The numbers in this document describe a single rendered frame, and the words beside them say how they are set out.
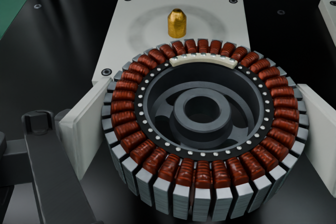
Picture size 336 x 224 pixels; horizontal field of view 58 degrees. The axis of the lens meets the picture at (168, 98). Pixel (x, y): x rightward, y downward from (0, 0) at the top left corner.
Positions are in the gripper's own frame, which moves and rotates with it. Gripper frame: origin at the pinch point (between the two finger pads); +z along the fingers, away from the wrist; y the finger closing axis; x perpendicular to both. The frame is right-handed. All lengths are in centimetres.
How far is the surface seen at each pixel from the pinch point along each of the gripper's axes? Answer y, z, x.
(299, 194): 7.5, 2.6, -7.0
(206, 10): 0.8, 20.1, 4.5
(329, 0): 15.2, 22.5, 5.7
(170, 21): -2.9, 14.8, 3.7
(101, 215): -6.5, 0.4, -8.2
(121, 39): -8.0, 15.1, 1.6
